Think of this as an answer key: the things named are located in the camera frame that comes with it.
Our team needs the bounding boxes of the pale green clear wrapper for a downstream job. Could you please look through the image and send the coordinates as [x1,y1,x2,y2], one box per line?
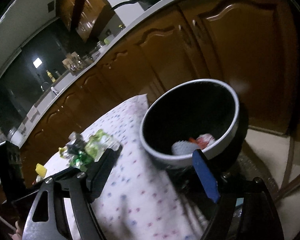
[84,129,122,161]

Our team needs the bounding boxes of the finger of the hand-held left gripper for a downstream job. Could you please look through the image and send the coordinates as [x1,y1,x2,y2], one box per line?
[9,169,80,206]

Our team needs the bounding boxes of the white dotted tablecloth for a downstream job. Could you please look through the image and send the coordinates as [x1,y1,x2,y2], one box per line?
[44,94,210,240]

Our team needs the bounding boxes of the metal cabinet door handle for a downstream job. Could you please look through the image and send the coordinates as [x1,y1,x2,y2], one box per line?
[178,24,193,50]
[192,19,204,47]

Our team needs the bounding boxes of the wooden utensil block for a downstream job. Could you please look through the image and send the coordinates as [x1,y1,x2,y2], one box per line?
[62,52,78,70]

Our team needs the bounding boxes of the yellow sponge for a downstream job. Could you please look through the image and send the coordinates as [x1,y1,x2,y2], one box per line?
[36,163,47,177]

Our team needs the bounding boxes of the dark wrapper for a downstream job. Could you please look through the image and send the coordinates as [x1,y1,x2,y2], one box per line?
[65,132,84,155]

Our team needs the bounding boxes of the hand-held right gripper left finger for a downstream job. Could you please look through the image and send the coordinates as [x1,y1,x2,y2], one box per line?
[22,149,116,240]

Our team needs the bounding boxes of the brown wooden wall cabinet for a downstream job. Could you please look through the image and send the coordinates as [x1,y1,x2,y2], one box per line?
[57,0,115,43]

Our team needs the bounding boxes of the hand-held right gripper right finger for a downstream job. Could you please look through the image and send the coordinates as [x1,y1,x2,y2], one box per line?
[192,149,285,240]

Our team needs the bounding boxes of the brown wooden base cabinets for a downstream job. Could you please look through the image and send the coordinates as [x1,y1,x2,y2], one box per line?
[20,0,300,188]

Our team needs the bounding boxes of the dark kitchen window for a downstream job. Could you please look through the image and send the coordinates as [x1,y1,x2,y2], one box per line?
[0,20,73,133]

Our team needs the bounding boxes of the red and white wrapper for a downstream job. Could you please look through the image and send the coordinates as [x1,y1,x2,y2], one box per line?
[189,134,217,148]

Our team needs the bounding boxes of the black bin with grey rim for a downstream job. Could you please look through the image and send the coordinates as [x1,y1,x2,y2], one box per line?
[139,79,249,173]

